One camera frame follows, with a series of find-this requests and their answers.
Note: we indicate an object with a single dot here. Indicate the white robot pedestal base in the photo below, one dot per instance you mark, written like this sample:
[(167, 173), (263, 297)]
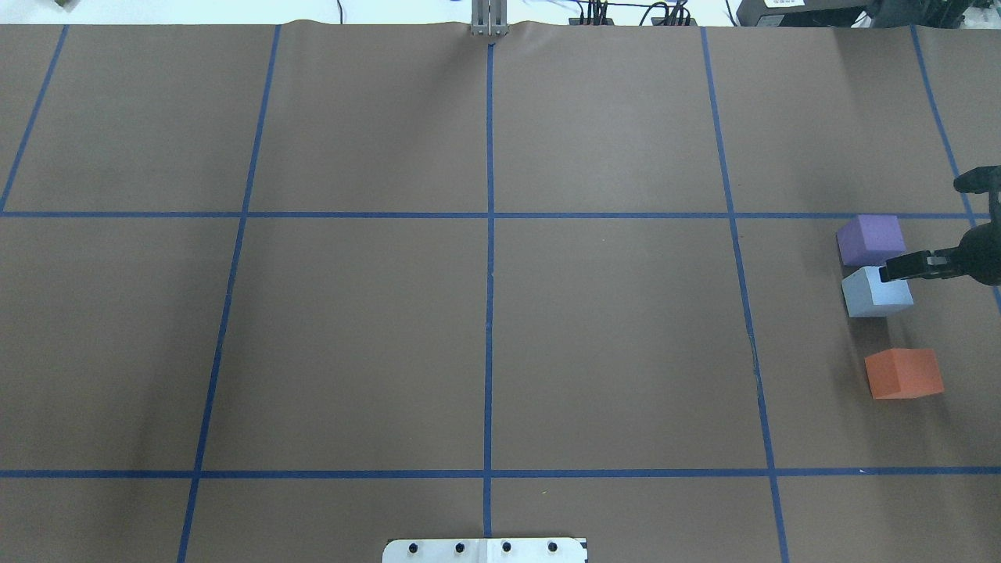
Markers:
[(511, 549)]

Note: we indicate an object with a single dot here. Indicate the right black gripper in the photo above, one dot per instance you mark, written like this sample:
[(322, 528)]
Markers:
[(984, 255)]

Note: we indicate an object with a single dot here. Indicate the light blue foam block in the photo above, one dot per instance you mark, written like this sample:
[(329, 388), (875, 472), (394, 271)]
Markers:
[(867, 296)]

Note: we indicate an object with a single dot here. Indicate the purple foam block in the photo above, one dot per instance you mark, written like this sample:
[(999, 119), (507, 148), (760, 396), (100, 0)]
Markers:
[(870, 240)]

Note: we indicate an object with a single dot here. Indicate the orange foam block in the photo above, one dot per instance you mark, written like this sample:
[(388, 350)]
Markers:
[(902, 374)]

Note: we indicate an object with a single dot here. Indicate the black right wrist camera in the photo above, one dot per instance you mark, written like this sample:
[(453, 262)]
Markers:
[(978, 181)]

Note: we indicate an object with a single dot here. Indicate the aluminium frame post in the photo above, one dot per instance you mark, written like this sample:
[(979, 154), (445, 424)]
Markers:
[(489, 18)]

